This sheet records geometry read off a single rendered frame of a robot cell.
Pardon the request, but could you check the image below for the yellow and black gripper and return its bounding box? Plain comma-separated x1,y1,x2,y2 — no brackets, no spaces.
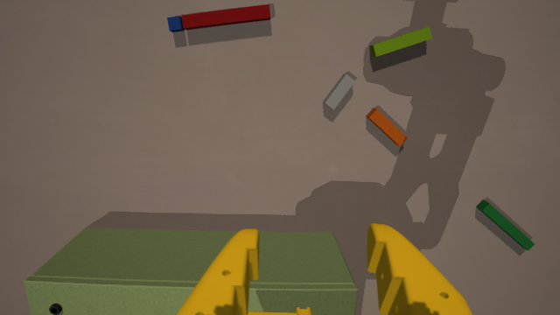
176,223,473,315

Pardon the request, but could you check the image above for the dark red rod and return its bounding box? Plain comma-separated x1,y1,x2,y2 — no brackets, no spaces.
181,4,270,30

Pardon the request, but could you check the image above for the orange rod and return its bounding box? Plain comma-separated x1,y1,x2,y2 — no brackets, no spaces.
366,108,408,146

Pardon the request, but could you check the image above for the blue cube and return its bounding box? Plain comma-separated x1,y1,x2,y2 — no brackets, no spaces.
167,16,185,32

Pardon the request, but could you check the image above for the grey rectangular bar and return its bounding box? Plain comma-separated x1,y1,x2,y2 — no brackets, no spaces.
323,74,355,110

